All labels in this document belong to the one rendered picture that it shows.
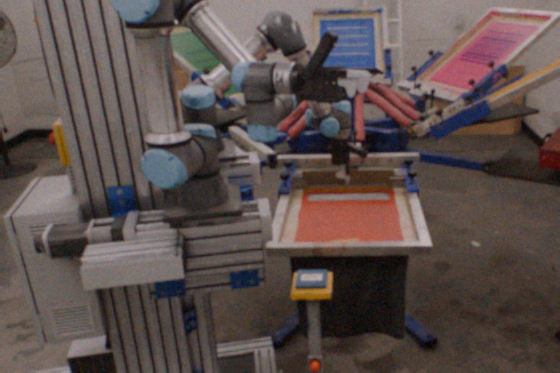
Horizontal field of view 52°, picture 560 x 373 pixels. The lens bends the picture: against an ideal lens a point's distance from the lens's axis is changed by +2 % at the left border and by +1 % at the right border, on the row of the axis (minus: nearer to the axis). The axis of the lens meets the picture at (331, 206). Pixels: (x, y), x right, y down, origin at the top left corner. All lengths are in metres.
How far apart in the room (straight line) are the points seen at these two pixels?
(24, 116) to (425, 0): 4.78
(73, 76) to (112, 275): 0.58
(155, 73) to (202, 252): 0.57
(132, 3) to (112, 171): 0.62
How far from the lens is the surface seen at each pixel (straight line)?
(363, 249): 1.99
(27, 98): 7.61
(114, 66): 1.81
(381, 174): 2.50
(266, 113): 1.40
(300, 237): 2.14
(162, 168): 1.53
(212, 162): 1.68
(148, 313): 2.11
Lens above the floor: 1.92
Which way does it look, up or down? 24 degrees down
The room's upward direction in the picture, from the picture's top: 2 degrees counter-clockwise
